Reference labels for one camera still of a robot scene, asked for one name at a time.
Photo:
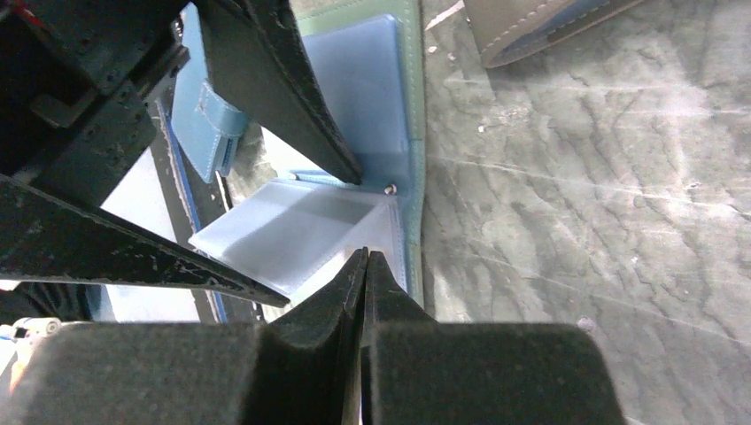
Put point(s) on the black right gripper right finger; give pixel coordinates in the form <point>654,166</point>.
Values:
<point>417,370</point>

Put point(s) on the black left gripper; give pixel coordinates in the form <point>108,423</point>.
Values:
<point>77,81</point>

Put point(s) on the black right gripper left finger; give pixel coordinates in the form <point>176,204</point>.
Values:
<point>300,369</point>

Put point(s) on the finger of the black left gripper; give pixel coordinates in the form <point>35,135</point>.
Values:
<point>256,61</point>

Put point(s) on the green card holder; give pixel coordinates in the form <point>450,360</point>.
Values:
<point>295,229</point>

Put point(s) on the blue card holder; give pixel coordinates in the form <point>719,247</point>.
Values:
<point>207,128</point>

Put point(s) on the grey card holder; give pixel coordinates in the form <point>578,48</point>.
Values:
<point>507,31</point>

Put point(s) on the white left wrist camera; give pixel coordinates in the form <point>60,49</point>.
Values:
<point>26,334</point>

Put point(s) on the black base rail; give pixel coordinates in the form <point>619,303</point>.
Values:
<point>192,204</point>

